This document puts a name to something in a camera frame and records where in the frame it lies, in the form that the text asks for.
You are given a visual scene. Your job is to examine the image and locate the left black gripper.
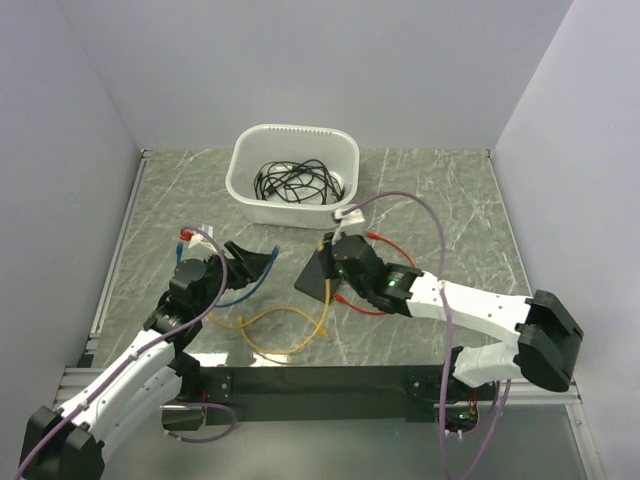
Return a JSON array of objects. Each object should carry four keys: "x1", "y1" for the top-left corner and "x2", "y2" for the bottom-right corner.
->
[{"x1": 194, "y1": 240, "x2": 273, "y2": 315}]

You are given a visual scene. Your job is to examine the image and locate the blue ethernet cable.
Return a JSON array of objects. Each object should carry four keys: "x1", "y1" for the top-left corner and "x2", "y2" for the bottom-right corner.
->
[{"x1": 174, "y1": 243, "x2": 280, "y2": 308}]

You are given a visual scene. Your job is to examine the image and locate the red ethernet cable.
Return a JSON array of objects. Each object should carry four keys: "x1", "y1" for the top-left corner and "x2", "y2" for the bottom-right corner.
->
[{"x1": 332, "y1": 231, "x2": 419, "y2": 317}]

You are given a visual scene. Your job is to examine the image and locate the yellow ethernet cable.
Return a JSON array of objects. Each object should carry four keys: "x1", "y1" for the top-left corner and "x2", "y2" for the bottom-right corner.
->
[{"x1": 207, "y1": 277, "x2": 332, "y2": 357}]

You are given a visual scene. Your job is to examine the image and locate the black network switch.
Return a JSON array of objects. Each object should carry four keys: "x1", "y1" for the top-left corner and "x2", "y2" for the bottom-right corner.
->
[{"x1": 294, "y1": 247, "x2": 342, "y2": 303}]

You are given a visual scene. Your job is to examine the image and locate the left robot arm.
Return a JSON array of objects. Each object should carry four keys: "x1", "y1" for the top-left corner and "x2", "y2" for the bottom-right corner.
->
[{"x1": 16, "y1": 241, "x2": 278, "y2": 479}]

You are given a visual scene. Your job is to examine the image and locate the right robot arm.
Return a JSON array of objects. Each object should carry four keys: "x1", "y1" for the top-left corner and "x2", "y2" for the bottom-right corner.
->
[{"x1": 320, "y1": 235, "x2": 584, "y2": 399}]

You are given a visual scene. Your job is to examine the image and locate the white plastic tub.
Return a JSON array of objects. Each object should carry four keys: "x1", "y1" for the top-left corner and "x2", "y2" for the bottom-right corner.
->
[{"x1": 225, "y1": 124, "x2": 360, "y2": 229}]

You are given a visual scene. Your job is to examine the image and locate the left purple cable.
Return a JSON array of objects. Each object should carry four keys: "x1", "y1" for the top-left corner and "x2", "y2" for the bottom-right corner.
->
[{"x1": 14, "y1": 227, "x2": 237, "y2": 476}]

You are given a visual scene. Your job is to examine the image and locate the purple cable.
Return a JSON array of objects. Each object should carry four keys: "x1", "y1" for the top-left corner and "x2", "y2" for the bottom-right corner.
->
[
  {"x1": 333, "y1": 191, "x2": 513, "y2": 480},
  {"x1": 14, "y1": 227, "x2": 237, "y2": 476}
]

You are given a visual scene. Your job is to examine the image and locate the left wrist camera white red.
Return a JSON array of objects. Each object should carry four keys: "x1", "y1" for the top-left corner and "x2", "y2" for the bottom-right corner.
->
[{"x1": 176, "y1": 229, "x2": 216, "y2": 256}]

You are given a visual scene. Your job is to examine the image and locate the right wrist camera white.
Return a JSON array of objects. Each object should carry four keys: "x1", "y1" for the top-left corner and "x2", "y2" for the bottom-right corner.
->
[{"x1": 332, "y1": 208, "x2": 365, "y2": 244}]

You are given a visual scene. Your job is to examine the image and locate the black tangled cables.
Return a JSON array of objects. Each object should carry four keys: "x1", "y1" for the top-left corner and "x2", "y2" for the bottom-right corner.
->
[{"x1": 253, "y1": 158, "x2": 349, "y2": 206}]

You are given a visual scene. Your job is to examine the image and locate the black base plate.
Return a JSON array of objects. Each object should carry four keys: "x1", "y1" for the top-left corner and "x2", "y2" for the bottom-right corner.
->
[{"x1": 180, "y1": 365, "x2": 442, "y2": 423}]

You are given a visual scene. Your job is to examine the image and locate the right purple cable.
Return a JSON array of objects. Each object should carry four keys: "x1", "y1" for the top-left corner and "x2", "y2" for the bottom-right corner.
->
[{"x1": 333, "y1": 191, "x2": 513, "y2": 480}]

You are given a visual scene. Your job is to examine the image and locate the aluminium rail frame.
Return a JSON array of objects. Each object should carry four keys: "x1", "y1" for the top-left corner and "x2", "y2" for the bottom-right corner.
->
[{"x1": 29, "y1": 147, "x2": 609, "y2": 480}]

